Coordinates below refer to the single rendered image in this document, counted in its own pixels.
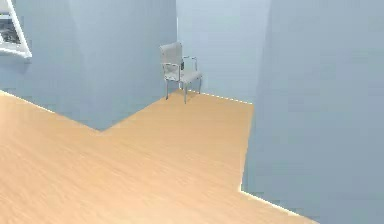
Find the grey metal-framed armchair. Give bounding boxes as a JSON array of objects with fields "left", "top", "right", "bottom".
[{"left": 158, "top": 41, "right": 204, "bottom": 105}]

